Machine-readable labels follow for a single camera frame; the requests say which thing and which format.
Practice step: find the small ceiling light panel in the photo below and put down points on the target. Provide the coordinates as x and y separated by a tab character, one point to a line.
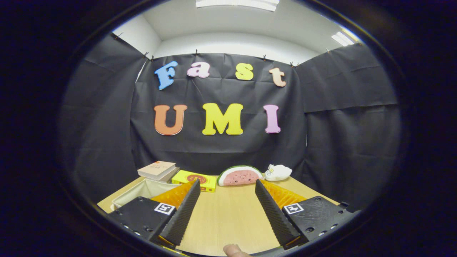
342	38

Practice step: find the black table clamp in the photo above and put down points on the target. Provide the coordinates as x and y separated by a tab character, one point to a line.
345	206

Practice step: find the watermelon slice plush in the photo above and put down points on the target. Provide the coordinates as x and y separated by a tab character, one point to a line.
241	176

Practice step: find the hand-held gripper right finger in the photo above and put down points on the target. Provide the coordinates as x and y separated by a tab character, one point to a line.
273	214

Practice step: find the grey cover book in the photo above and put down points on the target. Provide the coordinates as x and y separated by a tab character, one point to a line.
171	175

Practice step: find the white plush toy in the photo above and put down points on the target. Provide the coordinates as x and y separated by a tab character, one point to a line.
279	173

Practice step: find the beige cover book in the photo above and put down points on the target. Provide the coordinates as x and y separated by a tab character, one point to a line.
157	168

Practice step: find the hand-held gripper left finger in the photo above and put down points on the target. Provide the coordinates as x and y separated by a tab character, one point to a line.
184	214

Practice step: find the long ceiling light panel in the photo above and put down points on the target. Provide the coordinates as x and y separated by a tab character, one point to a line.
239	3

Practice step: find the yellow book with red circle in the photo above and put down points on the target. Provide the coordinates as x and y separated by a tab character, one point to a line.
185	177

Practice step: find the beige fabric storage box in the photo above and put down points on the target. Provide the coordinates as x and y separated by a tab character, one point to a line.
142	187

